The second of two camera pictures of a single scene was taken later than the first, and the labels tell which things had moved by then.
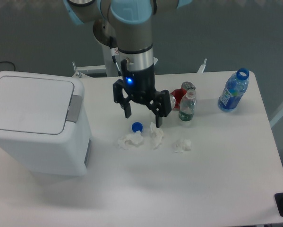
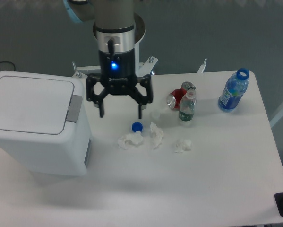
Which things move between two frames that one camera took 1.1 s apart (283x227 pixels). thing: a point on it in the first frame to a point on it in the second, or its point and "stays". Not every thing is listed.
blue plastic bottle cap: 137,126 stays
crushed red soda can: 177,95 stays
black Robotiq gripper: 140,85 to 117,72
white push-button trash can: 41,120 stays
